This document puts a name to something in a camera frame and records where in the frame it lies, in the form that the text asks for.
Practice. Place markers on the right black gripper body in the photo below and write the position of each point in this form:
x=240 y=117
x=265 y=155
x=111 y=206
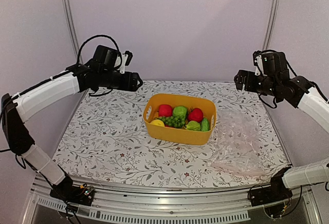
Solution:
x=262 y=88

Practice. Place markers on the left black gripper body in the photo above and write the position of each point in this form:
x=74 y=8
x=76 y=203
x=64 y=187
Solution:
x=129 y=85

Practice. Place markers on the red toy apple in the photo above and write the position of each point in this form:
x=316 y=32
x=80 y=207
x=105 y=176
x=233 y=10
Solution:
x=165 y=110

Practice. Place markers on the yellow toy lemon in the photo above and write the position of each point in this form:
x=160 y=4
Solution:
x=158 y=122

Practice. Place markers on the green toy grapes bunch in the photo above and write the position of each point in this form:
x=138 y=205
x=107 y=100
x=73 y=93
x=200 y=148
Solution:
x=172 y=121

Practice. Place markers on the green toy cabbage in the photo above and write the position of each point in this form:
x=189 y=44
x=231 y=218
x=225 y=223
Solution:
x=180 y=112

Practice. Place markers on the red toy tomato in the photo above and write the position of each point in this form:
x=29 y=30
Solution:
x=196 y=115

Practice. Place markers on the green toy pear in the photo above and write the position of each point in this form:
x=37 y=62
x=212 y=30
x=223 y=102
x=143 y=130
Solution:
x=193 y=125

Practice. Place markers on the clear zip top bag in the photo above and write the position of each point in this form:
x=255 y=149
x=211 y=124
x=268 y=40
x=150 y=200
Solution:
x=237 y=146

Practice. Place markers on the yellow plastic basket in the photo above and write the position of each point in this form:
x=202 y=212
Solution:
x=174 y=134

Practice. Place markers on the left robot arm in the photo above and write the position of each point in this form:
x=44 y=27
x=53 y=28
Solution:
x=105 y=69

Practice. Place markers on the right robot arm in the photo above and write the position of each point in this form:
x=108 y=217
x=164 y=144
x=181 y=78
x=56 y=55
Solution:
x=275 y=77

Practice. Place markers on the floral table cloth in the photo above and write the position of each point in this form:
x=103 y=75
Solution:
x=107 y=140

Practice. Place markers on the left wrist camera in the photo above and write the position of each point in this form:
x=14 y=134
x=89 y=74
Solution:
x=126 y=59

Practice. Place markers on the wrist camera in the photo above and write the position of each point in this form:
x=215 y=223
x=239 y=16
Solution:
x=258 y=63
x=126 y=59

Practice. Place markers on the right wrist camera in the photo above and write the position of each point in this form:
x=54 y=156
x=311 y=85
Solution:
x=258 y=63

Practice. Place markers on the right aluminium post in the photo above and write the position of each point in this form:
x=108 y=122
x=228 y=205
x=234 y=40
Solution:
x=271 y=23

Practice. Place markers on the aluminium post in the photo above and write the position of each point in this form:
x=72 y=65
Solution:
x=71 y=26
x=271 y=23

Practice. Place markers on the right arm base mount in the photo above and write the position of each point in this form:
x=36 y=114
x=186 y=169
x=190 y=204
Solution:
x=277 y=197

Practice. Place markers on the left aluminium post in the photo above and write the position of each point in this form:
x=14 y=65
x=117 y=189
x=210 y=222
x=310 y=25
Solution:
x=71 y=26

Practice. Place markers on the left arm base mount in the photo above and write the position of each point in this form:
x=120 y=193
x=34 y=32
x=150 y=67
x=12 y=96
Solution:
x=73 y=191

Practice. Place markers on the aluminium front rail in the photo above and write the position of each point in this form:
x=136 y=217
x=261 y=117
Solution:
x=124 y=203

